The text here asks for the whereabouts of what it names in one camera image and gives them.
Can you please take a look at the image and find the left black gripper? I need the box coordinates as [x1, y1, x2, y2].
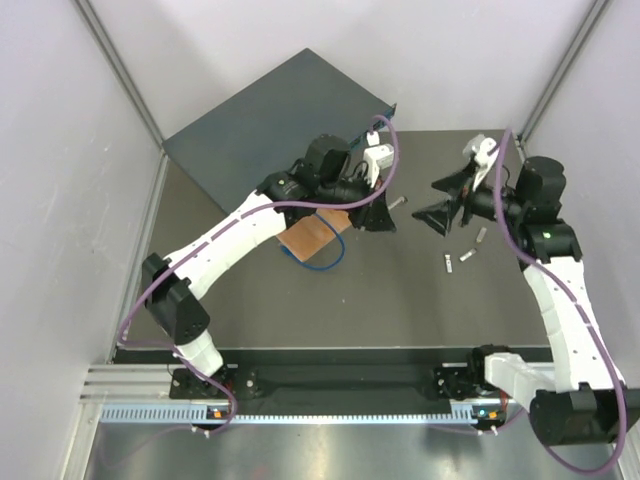
[318, 170, 397, 233]

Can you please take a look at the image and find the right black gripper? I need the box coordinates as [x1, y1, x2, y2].
[413, 162, 527, 237]

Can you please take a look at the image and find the silver transceiver plug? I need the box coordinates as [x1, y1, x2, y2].
[388, 196, 408, 210]

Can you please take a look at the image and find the silver transceiver module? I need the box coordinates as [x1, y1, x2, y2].
[476, 227, 487, 244]
[444, 253, 453, 274]
[459, 248, 477, 262]

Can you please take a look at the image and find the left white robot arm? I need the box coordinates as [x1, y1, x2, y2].
[142, 133, 396, 397]

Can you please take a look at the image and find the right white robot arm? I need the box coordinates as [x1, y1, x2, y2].
[412, 156, 639, 447]

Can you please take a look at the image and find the wooden board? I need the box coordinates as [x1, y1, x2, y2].
[277, 209, 352, 262]

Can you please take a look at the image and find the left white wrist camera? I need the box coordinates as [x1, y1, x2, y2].
[363, 132, 394, 187]

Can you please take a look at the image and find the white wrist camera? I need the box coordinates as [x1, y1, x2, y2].
[463, 134, 500, 191]
[363, 132, 394, 187]

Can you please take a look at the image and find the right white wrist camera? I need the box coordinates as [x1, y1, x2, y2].
[463, 134, 500, 191]

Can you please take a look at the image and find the blue ethernet cable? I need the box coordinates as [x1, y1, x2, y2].
[280, 211, 347, 272]

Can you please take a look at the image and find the dark blue network switch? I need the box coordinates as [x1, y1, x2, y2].
[163, 48, 396, 213]

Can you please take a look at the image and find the aluminium frame rail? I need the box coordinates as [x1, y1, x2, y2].
[80, 364, 172, 403]

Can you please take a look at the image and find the grey slotted cable duct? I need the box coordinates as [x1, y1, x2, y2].
[99, 403, 481, 425]

